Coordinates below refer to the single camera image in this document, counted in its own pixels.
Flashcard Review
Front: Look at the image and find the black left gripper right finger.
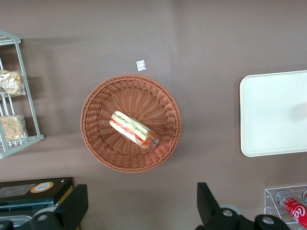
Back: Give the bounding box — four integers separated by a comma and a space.
195, 182, 288, 230

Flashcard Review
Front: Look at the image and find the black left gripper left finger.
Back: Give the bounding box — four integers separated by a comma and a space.
14, 184, 89, 230

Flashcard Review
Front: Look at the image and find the round brown wicker basket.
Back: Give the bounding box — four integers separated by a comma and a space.
80, 74, 182, 173

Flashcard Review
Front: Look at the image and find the plastic-wrapped sandwich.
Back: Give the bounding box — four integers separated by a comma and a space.
109, 110, 160, 149

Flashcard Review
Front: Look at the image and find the cream white plastic tray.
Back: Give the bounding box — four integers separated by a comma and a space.
239, 70, 307, 158

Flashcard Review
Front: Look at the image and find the black countertop oven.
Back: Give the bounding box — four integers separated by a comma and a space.
0, 177, 74, 230

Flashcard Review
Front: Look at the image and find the clear acrylic can rack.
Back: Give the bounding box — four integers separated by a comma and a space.
264, 184, 307, 230

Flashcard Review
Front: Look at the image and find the clear bag of snacks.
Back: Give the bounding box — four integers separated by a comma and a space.
0, 69, 26, 98
0, 114, 27, 142

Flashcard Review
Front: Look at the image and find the small white table sticker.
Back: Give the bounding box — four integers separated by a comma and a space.
136, 59, 147, 72

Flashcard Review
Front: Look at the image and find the grey wire shelf rack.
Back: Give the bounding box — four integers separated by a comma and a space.
0, 30, 45, 160

